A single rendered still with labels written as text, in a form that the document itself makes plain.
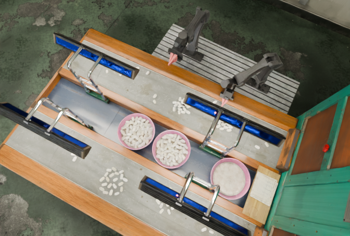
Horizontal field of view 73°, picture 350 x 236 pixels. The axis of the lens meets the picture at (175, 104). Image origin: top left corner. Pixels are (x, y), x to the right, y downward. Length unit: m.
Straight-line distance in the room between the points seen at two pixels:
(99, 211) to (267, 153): 1.19
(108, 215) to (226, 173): 0.82
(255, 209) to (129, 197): 0.81
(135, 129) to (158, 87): 0.37
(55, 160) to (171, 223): 0.89
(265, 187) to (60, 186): 1.34
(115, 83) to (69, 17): 1.70
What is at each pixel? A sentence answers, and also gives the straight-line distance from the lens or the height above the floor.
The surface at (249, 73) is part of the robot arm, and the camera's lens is 1.68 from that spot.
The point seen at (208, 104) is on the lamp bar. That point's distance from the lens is 1.41.
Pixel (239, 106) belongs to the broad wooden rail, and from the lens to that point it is 1.83.
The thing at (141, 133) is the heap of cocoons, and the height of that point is 0.74.
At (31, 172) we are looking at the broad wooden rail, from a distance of 1.91.
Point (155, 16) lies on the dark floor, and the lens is 3.21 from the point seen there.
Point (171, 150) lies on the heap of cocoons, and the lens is 1.71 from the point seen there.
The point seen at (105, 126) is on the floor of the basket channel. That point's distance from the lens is 1.87.
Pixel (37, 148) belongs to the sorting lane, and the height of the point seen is 0.74.
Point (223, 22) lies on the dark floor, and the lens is 3.21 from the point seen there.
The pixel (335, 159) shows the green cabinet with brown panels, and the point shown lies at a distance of 1.36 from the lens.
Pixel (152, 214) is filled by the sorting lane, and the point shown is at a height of 0.74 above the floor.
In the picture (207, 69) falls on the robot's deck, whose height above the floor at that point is 0.67.
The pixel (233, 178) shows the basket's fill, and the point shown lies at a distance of 1.74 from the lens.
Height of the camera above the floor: 2.42
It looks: 69 degrees down
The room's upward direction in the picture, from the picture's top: 1 degrees clockwise
